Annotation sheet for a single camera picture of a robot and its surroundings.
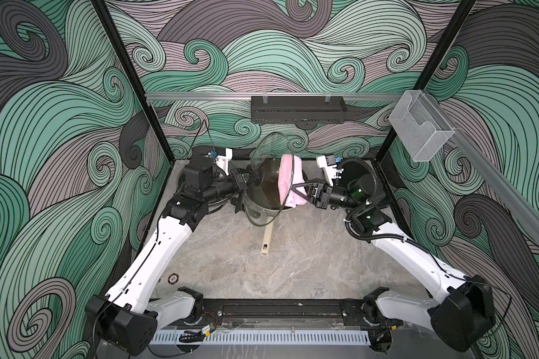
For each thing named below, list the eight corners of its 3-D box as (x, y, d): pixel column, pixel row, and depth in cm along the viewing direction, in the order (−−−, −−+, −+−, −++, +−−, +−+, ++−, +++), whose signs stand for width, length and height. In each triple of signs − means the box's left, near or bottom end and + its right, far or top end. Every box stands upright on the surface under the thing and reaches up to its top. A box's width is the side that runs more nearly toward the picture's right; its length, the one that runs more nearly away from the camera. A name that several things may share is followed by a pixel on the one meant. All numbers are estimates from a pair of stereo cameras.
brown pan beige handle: (260, 265, 86) (259, 253, 76) (267, 233, 95) (267, 218, 85) (266, 267, 85) (266, 254, 76) (273, 234, 94) (274, 219, 85)
